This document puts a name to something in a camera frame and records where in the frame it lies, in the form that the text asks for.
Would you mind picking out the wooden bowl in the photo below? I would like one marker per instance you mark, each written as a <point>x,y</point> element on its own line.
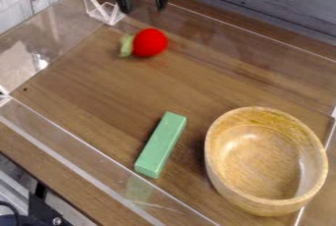
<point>265,160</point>

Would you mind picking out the green rectangular block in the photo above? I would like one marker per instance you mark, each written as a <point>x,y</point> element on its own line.
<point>152,159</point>

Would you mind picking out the clear acrylic barrier wall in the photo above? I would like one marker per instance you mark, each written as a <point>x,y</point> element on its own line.
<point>76,120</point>

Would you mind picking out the red plush tomato toy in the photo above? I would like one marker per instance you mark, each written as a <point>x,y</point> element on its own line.
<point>144,44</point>

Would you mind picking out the clear acrylic corner bracket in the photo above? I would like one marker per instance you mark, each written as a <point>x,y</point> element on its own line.
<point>107,12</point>

